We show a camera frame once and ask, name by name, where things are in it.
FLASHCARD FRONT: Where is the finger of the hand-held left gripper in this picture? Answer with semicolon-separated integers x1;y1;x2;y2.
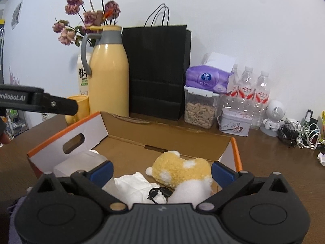
33;92;78;116

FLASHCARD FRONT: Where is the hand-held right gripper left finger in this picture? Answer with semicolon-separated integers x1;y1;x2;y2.
30;161;128;213

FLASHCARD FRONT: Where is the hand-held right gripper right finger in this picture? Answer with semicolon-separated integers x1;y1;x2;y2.
195;161;292;213

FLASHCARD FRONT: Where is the clear plastic jar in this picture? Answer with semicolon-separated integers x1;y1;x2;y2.
53;150;108;178

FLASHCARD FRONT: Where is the white paper tissue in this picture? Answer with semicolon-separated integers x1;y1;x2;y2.
114;172;160;207

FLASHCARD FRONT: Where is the yellow white plush toy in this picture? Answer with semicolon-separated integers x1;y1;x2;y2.
145;151;214;204

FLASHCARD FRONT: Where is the orange cardboard box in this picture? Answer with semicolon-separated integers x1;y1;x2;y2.
27;111;243;206

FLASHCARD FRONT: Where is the yellow mug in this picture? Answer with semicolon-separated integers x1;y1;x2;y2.
65;95;91;125

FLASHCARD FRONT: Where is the storage shelf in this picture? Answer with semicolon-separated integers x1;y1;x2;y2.
5;107;28;139

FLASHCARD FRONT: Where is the white milk carton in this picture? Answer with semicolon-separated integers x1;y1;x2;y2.
77;52;92;96

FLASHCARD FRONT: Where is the white printed tin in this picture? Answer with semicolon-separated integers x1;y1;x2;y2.
218;108;252;136

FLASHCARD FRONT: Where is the yellow thermos jug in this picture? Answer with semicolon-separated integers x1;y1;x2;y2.
81;25;130;118

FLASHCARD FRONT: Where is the dark board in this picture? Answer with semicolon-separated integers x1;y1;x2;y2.
0;18;5;82

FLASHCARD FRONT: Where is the clear food container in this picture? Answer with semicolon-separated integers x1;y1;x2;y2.
184;85;220;129

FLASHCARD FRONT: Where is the white robot figure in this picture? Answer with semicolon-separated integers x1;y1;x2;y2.
260;100;287;136

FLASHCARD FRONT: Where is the clear water bottle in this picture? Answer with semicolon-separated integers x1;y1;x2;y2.
223;64;242;110
237;66;256;112
250;71;270;130

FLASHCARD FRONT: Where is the lavender cloth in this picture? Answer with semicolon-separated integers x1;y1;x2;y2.
7;196;28;244

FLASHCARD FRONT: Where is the purple tissue pack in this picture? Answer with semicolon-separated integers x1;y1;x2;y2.
185;52;236;93

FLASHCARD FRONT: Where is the black paper bag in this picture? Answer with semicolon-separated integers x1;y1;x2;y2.
122;4;192;121

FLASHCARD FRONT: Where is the dried pink rose bouquet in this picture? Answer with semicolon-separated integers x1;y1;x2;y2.
52;0;121;47

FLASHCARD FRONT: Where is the pink wall decoration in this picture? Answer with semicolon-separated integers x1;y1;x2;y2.
9;66;22;85

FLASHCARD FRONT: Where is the tangle of cables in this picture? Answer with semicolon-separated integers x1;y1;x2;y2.
278;121;322;150

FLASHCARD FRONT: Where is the wall poster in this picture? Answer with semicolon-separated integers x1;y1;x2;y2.
11;0;24;29

